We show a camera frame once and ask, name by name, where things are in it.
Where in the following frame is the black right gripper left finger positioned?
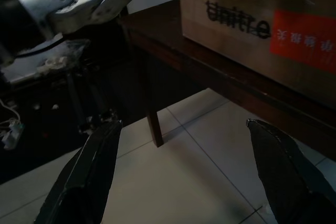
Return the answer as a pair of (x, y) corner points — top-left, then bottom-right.
(33, 120), (123, 224)

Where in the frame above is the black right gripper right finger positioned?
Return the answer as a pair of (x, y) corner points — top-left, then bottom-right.
(245, 118), (336, 224)

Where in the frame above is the clear plastic bag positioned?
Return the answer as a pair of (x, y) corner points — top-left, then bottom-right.
(36, 39), (90, 74)

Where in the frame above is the dark wooden table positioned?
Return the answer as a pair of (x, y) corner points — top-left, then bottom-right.
(120, 0), (336, 154)

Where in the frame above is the white cable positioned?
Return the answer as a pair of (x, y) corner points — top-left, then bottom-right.
(0, 98), (22, 128)

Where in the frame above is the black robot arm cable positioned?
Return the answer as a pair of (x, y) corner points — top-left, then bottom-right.
(15, 33), (64, 58)

